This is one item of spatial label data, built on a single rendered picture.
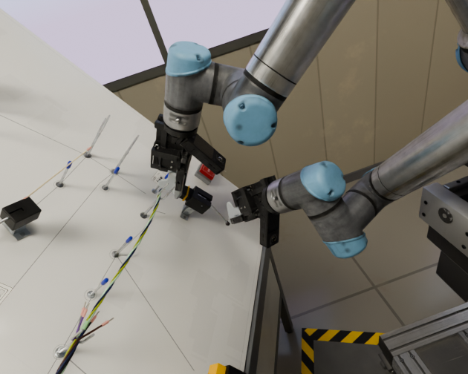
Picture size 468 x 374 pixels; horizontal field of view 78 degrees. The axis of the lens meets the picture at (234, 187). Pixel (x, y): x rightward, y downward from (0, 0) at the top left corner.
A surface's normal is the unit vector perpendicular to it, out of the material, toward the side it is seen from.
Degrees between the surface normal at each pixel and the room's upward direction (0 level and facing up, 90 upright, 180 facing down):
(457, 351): 0
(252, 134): 90
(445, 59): 90
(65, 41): 90
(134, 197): 54
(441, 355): 0
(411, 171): 87
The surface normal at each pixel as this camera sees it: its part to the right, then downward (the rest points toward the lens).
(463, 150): -0.51, 0.74
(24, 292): 0.61, -0.53
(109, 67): 0.21, 0.54
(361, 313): -0.26, -0.77
